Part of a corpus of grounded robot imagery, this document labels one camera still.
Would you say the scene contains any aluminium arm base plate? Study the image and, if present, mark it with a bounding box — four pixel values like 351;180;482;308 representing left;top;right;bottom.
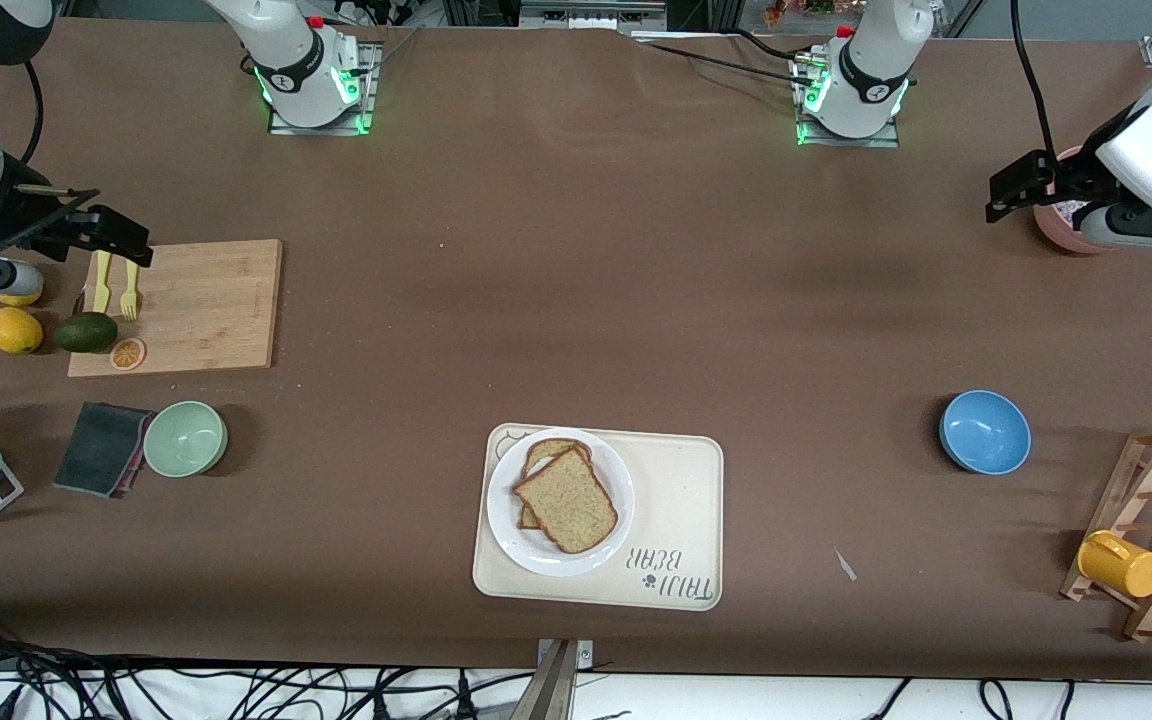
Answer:
794;50;902;149
268;42;382;136

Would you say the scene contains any white round plate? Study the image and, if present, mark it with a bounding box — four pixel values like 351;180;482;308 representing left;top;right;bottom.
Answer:
487;427;636;578

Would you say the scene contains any brown bread slice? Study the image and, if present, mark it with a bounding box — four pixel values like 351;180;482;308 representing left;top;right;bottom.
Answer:
519;438;594;531
513;447;620;555

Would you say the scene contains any black table cable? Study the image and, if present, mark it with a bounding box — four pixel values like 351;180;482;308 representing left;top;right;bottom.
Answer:
634;32;809;81

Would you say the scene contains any pink bowl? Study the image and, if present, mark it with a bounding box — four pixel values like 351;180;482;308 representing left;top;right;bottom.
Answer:
1033;145;1112;254

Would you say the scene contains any green avocado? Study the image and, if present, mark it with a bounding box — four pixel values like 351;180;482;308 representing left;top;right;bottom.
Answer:
54;311;120;354

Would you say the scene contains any blue bowl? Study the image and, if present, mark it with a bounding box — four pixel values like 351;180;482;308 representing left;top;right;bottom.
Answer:
939;390;1032;475

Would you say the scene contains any wooden cutting board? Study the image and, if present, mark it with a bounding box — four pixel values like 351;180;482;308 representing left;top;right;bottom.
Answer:
67;238;284;379

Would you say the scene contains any dark grey sponge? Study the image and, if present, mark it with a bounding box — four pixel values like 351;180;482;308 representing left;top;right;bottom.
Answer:
53;402;155;498

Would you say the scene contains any green bowl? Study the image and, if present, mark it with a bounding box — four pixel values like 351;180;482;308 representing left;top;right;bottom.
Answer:
143;401;229;478

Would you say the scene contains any yellow mug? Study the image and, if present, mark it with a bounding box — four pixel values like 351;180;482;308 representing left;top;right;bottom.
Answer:
1077;530;1152;599

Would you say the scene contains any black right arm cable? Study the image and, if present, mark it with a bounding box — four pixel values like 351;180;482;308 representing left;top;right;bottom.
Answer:
21;60;45;161

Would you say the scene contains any cream bear print tray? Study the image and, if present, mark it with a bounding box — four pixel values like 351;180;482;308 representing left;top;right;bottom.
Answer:
472;423;725;612

